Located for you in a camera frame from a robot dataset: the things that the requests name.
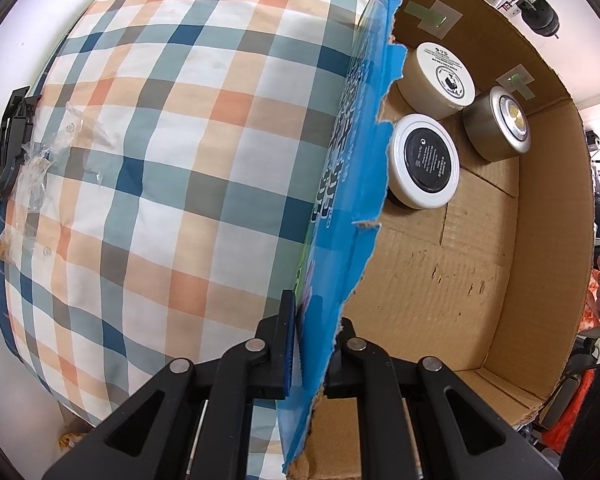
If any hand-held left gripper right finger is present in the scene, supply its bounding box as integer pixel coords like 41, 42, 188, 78
325, 316, 563, 480

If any orange patterned cloth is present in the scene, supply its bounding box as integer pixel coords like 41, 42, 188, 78
550, 270, 600, 461

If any round metal tin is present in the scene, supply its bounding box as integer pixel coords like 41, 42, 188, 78
462, 86, 532, 162

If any checked blanket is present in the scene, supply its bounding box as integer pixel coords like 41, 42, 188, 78
0, 0, 396, 480

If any black plastic clip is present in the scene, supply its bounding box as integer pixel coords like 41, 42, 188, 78
0, 86, 42, 204

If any barbell with black plates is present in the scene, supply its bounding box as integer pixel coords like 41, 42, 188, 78
522, 2, 561, 41

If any white jar with black lid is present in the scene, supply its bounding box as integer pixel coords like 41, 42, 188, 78
387, 114, 461, 210

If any clear plastic bag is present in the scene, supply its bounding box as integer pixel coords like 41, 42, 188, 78
0, 102, 116, 266

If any white jar with round label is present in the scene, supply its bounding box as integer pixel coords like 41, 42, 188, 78
396, 41, 476, 120

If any cardboard box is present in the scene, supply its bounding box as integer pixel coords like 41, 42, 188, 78
280, 0, 598, 480

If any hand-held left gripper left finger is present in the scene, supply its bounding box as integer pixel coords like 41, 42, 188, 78
42, 289, 302, 480

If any grey chair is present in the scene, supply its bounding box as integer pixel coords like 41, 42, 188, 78
537, 372, 583, 431

